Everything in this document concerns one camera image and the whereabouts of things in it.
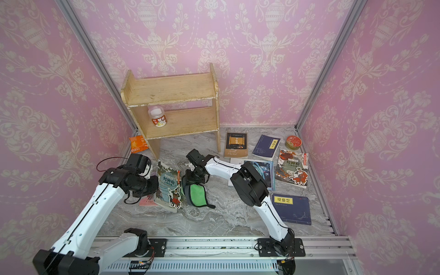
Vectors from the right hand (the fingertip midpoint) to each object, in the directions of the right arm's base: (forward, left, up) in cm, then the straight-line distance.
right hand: (186, 184), depth 91 cm
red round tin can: (+25, -66, -1) cm, 71 cm away
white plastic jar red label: (+26, +12, +26) cm, 39 cm away
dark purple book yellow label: (+24, -48, -2) cm, 54 cm away
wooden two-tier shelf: (+50, +14, +14) cm, 54 cm away
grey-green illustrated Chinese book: (-6, +7, +5) cm, 10 cm away
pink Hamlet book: (-14, +12, +14) cm, 23 cm away
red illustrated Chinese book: (+9, -60, -3) cm, 61 cm away
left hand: (-8, +9, +12) cm, 17 cm away
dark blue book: (-14, -54, -4) cm, 56 cm away
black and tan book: (+27, -29, -1) cm, 40 cm away
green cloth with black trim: (-7, -6, +1) cm, 9 cm away
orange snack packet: (+29, +33, +2) cm, 44 cm away
